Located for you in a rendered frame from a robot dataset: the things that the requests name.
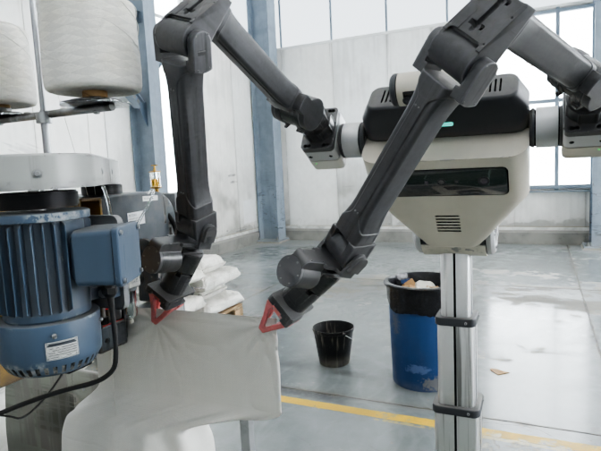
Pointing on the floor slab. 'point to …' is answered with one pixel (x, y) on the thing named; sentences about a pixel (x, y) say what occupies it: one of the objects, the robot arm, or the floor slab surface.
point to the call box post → (247, 435)
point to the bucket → (334, 342)
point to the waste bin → (414, 330)
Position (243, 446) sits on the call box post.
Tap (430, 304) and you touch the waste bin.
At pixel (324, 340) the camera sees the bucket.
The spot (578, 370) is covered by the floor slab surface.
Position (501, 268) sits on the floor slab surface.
